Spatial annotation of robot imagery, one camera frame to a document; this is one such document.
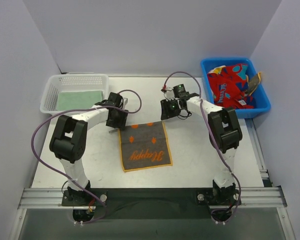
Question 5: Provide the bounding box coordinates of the orange towel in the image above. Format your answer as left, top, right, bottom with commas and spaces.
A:
118, 121, 173, 172

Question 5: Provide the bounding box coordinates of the green panda towel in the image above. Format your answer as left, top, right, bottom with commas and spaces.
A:
55, 90, 104, 111

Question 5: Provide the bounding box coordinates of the red blue towel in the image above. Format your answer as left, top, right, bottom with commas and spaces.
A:
207, 63, 256, 110

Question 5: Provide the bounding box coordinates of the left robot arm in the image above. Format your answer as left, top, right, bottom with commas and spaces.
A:
49, 92, 128, 199

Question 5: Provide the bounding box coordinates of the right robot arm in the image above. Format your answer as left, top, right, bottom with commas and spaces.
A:
160, 93, 243, 199

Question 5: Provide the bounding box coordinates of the white perforated plastic basket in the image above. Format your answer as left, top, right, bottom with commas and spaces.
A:
39, 73, 109, 115

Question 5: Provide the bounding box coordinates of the black base mat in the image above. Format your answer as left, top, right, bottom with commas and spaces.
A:
61, 188, 241, 221

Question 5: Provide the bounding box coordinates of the grey orange-edged towel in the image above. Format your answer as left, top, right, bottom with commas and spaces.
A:
245, 72, 262, 96

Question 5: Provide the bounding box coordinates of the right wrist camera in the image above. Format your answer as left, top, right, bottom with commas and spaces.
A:
161, 84, 190, 100

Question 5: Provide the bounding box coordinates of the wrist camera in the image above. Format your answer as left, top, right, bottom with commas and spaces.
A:
161, 84, 190, 100
120, 97, 128, 110

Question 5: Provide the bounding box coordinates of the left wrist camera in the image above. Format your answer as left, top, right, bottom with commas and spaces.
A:
120, 97, 128, 110

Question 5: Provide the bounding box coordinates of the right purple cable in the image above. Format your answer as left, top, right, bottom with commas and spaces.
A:
159, 71, 242, 223

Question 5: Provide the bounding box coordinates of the aluminium front rail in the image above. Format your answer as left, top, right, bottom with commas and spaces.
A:
11, 187, 295, 240

